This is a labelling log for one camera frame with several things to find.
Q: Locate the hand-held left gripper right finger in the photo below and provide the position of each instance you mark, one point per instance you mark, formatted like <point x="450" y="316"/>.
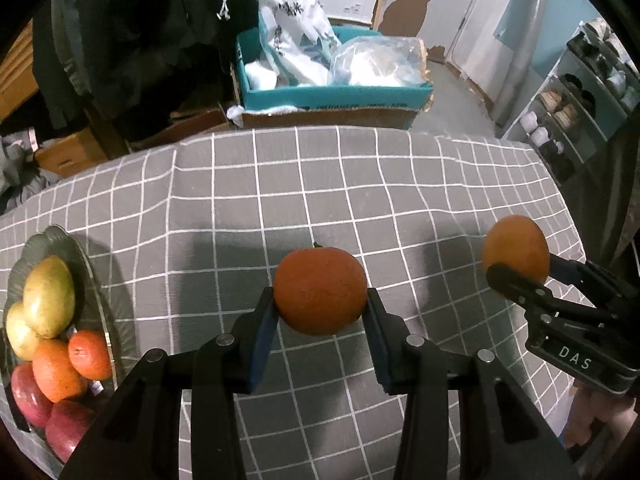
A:
<point x="380" y="350"/>

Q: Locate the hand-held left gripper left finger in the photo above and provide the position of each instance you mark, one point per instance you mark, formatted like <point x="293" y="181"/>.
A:
<point x="262" y="345"/>

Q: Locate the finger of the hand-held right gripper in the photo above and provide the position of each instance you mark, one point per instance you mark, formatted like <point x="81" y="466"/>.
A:
<point x="565" y="267"/>
<point x="520" y="287"/>

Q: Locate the small tangerine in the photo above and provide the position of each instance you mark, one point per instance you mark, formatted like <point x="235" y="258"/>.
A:
<point x="90" y="355"/>
<point x="515" y="247"/>

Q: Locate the orange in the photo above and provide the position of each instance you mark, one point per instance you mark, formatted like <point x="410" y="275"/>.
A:
<point x="320" y="290"/>
<point x="57" y="370"/>

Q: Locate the red apple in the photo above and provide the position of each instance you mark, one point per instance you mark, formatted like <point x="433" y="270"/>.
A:
<point x="67" y="430"/>
<point x="27" y="395"/>

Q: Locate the yellow pear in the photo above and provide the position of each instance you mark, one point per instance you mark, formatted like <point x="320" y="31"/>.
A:
<point x="50" y="295"/>
<point x="19" y="335"/>

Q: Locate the grey glass plate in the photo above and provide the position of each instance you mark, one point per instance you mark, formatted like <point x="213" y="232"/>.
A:
<point x="50" y="240"/>

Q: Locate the person's right hand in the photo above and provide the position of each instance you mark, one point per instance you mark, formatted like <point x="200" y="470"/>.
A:
<point x="595" y="420"/>

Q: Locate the shoe rack with shoes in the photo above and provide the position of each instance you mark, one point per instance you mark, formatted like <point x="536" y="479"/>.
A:
<point x="565" y="110"/>

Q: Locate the grey checked tablecloth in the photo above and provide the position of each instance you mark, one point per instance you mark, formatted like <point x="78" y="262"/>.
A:
<point x="300" y="185"/>

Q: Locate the grey shoe rack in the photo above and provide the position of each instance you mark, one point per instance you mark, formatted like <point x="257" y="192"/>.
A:
<point x="575" y="80"/>

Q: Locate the white door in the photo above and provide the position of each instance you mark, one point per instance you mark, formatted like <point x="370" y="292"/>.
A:
<point x="485" y="30"/>

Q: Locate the teal cardboard box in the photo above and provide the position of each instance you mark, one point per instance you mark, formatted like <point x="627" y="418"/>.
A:
<point x="340" y="97"/>

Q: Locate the clear plastic bag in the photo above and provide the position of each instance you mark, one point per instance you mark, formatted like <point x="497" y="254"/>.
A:
<point x="380" y="62"/>

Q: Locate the wooden drawer box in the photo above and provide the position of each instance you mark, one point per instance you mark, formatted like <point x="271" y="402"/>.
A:
<point x="70" y="152"/>

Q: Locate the grey crumpled clothes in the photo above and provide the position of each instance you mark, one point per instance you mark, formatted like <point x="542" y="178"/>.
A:
<point x="20" y="175"/>

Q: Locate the black hanging jacket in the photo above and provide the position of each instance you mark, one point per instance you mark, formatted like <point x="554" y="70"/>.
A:
<point x="140" y="50"/>

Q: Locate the wooden louvered wardrobe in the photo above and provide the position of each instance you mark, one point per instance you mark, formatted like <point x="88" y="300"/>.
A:
<point x="17" y="75"/>

